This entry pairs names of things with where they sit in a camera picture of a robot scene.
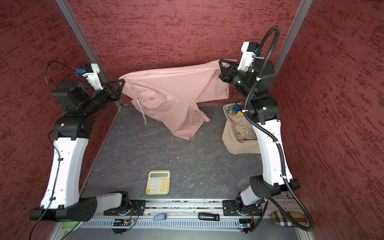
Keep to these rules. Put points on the yellow calculator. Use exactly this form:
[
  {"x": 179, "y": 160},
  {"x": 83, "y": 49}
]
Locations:
[{"x": 158, "y": 182}]

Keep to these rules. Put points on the pink shorts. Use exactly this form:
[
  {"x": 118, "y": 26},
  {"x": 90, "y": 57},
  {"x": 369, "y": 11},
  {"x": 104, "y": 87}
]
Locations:
[{"x": 172, "y": 95}]

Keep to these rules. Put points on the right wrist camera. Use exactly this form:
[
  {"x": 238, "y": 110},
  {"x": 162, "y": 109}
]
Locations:
[{"x": 248, "y": 50}]

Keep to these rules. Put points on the left circuit board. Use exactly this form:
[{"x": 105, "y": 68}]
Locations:
[{"x": 125, "y": 223}]

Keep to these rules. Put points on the right circuit board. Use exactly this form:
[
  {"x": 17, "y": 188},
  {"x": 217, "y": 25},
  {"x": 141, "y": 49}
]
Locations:
[{"x": 246, "y": 224}]

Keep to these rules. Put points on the white plastic basket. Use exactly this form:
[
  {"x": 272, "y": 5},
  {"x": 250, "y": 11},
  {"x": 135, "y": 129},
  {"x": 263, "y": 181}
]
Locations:
[{"x": 228, "y": 107}]

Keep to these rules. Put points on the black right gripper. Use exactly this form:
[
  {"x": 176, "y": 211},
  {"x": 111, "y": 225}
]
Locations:
[{"x": 229, "y": 73}]

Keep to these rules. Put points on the green round button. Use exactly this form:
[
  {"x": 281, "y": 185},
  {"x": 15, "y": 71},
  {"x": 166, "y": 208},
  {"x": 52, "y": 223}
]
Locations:
[{"x": 69, "y": 226}]

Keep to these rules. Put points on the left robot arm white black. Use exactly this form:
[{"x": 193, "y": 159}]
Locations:
[{"x": 72, "y": 131}]

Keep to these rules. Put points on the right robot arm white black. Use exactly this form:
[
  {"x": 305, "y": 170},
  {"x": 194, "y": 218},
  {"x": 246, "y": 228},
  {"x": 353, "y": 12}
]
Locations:
[{"x": 264, "y": 115}]

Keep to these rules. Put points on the beige shorts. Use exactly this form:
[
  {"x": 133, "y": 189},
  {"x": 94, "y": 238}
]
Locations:
[{"x": 239, "y": 136}]

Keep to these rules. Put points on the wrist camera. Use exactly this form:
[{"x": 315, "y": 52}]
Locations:
[
  {"x": 248, "y": 50},
  {"x": 91, "y": 73}
]

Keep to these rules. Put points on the multicolour striped shorts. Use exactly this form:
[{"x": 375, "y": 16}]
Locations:
[{"x": 237, "y": 110}]

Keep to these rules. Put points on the small blue object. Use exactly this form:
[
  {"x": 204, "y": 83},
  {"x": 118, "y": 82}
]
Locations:
[{"x": 160, "y": 217}]

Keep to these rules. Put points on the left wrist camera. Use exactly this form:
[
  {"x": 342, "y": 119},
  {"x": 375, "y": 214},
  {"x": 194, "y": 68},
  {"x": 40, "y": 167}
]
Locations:
[{"x": 91, "y": 73}]

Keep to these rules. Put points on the black usb stick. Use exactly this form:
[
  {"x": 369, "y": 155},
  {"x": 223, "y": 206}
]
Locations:
[{"x": 209, "y": 217}]

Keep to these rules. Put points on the circuit board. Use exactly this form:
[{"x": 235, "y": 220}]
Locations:
[
  {"x": 246, "y": 224},
  {"x": 125, "y": 223}
]

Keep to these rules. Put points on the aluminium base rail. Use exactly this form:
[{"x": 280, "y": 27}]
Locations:
[{"x": 182, "y": 214}]

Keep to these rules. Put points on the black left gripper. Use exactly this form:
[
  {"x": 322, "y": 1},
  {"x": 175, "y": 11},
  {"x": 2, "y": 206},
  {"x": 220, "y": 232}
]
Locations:
[{"x": 117, "y": 90}]

